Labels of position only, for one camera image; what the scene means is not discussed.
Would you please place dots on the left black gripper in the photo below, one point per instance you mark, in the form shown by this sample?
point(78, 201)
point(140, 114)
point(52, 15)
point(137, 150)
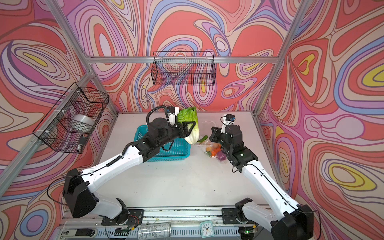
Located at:
point(184, 129)

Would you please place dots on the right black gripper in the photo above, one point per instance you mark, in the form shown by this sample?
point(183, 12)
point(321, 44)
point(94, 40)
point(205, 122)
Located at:
point(216, 131)

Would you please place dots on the purple red onion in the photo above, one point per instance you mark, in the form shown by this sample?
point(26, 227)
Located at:
point(221, 156)

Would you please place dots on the clear zip top bag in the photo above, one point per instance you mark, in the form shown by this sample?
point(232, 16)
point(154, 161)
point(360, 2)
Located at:
point(205, 129)

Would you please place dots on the green chili pepper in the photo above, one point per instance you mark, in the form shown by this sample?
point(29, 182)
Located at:
point(203, 139)

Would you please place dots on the green lettuce leaf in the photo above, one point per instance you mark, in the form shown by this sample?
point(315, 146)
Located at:
point(190, 116)

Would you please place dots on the orange carrot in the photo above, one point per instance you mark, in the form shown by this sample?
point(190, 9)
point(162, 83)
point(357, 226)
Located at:
point(212, 153)

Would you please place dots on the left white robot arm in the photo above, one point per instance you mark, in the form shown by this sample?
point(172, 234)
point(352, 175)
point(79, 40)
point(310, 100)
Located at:
point(80, 188)

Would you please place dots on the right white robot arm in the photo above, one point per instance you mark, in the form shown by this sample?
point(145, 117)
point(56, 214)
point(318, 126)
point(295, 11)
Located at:
point(286, 219)

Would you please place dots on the teal plastic basket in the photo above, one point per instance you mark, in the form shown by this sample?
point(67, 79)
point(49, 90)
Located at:
point(179, 151)

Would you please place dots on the silver tape roll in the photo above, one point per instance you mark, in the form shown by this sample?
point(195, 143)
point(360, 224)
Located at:
point(81, 124)

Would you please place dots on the small teal alarm clock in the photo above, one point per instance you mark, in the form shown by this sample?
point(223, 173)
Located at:
point(207, 229)

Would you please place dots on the silver drink can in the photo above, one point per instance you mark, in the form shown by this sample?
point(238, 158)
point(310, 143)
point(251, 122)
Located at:
point(154, 231)

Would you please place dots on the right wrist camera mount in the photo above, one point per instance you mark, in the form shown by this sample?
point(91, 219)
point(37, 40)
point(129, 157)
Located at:
point(227, 120)

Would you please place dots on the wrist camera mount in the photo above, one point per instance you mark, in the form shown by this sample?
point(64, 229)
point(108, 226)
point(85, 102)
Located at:
point(227, 120)
point(172, 115)

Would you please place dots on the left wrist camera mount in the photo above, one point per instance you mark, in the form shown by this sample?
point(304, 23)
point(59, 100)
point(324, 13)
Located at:
point(172, 115)

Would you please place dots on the back black wire basket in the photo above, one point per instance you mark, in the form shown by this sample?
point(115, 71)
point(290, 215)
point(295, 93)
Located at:
point(184, 68)

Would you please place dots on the black wire basket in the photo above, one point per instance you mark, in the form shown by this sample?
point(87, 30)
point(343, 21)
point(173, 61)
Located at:
point(184, 68)
point(76, 100)

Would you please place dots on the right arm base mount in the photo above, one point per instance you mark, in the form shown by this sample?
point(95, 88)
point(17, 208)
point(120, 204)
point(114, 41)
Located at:
point(235, 215)

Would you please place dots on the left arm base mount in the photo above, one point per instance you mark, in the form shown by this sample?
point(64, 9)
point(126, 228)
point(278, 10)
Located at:
point(128, 217)

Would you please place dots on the left black wire basket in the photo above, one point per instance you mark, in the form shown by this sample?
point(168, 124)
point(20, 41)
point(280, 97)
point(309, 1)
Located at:
point(76, 100)

